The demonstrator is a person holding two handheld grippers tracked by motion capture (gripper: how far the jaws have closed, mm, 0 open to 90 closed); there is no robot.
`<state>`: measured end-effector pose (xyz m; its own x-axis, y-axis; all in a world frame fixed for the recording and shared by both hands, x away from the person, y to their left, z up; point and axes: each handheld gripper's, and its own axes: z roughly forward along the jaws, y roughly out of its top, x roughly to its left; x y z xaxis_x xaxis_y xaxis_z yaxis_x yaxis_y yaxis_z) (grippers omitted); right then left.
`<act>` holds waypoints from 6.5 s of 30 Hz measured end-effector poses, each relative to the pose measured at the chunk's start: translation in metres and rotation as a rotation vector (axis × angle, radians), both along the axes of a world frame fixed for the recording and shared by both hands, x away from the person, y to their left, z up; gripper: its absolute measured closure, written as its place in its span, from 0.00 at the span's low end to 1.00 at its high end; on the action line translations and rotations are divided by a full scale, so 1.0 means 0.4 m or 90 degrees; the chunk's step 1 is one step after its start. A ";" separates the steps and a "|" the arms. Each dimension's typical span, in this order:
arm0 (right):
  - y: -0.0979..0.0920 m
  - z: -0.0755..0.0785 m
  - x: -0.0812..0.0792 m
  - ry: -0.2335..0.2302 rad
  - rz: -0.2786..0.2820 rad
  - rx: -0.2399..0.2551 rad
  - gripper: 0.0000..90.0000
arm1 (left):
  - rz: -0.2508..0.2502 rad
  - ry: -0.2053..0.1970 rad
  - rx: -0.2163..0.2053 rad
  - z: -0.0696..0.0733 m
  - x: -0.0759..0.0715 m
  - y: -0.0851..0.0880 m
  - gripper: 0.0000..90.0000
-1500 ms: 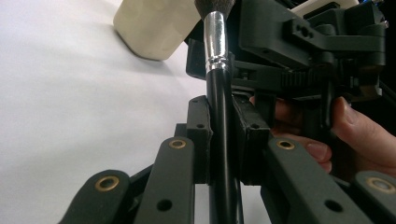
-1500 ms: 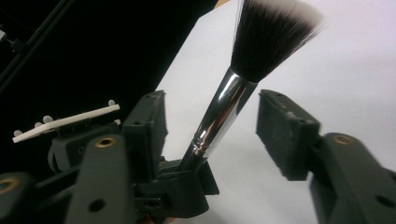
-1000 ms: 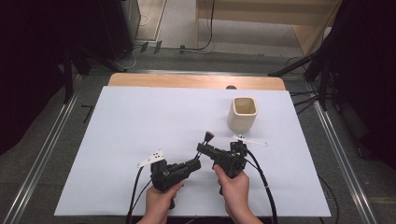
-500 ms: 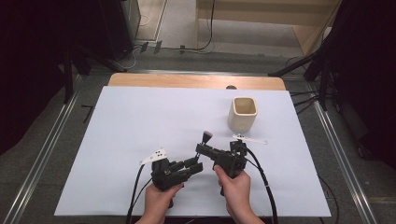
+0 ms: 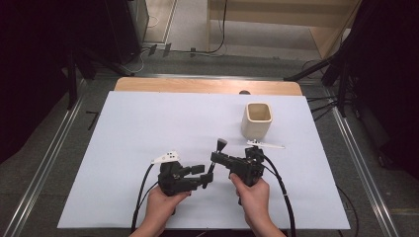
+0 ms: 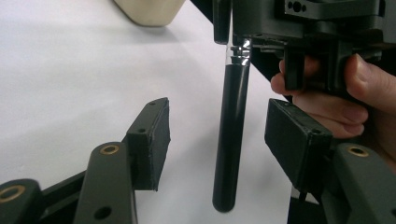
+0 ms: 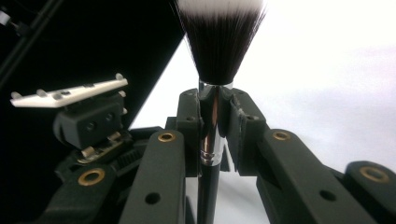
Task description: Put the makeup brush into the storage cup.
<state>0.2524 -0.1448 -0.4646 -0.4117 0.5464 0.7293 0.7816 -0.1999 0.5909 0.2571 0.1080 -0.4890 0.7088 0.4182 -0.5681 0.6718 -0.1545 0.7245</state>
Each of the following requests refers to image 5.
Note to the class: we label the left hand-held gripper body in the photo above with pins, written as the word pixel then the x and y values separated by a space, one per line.
pixel 174 181

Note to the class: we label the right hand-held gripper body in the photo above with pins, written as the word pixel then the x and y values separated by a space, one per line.
pixel 247 169

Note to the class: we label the black makeup brush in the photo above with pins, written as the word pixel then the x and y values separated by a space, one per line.
pixel 222 144

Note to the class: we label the beige square cup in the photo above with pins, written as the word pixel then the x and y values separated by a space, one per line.
pixel 253 130

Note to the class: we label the person's left hand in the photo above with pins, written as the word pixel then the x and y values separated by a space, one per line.
pixel 161 207

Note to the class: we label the person's right hand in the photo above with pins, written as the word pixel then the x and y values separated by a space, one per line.
pixel 253 200

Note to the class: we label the white table mat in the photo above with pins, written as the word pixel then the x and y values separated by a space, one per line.
pixel 148 125

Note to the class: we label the wooden table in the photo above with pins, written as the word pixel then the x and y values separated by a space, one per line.
pixel 197 86

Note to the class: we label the black metal stand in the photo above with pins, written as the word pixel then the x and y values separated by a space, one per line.
pixel 71 82
pixel 342 85

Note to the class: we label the black cabinet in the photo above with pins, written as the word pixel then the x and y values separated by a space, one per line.
pixel 125 29

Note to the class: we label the light wooden furniture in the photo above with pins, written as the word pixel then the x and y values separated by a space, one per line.
pixel 280 13

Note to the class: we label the black curtain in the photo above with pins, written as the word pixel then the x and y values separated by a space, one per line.
pixel 29 65
pixel 388 82

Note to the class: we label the aluminium floor rail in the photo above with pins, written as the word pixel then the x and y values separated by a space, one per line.
pixel 49 158
pixel 359 158

